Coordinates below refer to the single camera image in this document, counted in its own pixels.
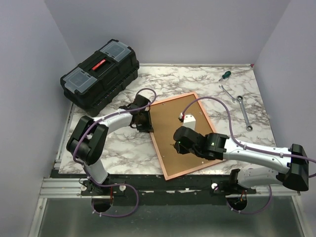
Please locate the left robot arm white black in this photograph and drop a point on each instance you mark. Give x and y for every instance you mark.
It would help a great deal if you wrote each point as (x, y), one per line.
(88, 139)

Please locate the red wooden picture frame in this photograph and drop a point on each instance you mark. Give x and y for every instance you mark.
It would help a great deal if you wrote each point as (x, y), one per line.
(164, 117)

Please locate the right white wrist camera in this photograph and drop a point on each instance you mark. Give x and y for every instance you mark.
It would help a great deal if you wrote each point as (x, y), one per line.
(187, 121)

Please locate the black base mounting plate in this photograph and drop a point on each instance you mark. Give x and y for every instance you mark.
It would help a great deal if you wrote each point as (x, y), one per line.
(128, 190)

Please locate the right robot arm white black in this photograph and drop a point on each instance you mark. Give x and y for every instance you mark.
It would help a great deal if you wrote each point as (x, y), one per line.
(275, 165)

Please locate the green handled screwdriver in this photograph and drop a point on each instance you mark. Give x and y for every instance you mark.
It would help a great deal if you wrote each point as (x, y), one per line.
(226, 75)

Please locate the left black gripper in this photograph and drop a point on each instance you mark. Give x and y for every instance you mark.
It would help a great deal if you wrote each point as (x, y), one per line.
(148, 127)

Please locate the aluminium rail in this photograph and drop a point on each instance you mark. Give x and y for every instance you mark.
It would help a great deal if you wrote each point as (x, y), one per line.
(71, 188)

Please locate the black plastic toolbox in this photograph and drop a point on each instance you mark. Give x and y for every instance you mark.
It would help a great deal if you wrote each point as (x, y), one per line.
(96, 81)

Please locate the small silver open wrench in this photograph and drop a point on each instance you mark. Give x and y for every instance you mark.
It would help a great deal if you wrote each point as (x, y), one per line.
(230, 96)

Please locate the silver ratchet wrench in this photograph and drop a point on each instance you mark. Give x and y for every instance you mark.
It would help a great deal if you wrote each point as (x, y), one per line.
(241, 104)

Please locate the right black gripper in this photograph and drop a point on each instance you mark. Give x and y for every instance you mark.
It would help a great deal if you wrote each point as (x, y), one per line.
(180, 149)

